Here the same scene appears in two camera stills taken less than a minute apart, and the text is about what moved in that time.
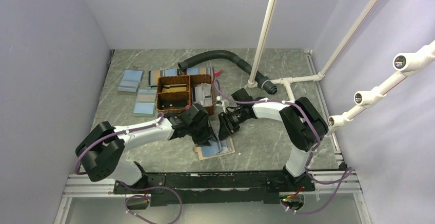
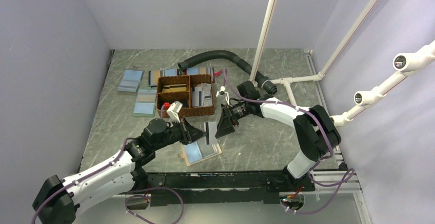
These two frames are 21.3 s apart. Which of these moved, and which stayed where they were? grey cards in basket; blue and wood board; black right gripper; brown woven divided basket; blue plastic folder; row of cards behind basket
Moved: blue and wood board; blue plastic folder
Stayed: black right gripper; grey cards in basket; brown woven divided basket; row of cards behind basket
